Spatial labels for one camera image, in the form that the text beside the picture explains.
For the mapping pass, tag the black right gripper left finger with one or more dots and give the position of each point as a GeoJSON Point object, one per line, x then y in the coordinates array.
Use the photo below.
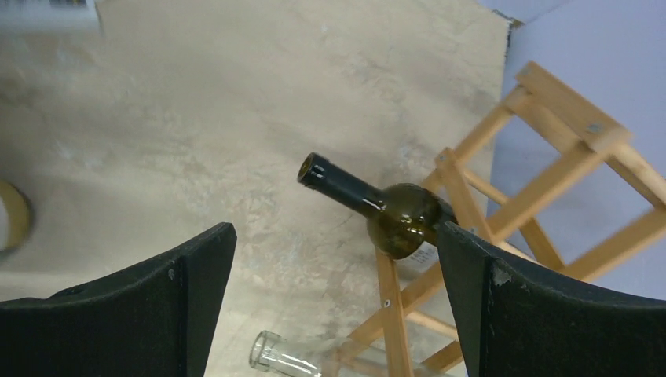
{"type": "Point", "coordinates": [154, 318]}

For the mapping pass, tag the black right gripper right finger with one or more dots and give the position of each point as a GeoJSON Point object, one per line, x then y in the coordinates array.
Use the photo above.
{"type": "Point", "coordinates": [517, 318]}

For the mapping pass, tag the clear glass bottle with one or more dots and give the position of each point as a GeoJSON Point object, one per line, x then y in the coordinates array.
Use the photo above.
{"type": "Point", "coordinates": [272, 353]}

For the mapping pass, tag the dark bottle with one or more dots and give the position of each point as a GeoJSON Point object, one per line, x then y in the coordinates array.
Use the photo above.
{"type": "Point", "coordinates": [401, 219]}

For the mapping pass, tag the red wine bottle gold cap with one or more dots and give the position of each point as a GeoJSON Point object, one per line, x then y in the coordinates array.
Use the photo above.
{"type": "Point", "coordinates": [17, 217]}

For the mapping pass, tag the wooden wine rack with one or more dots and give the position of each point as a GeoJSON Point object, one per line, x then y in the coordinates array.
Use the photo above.
{"type": "Point", "coordinates": [585, 137]}

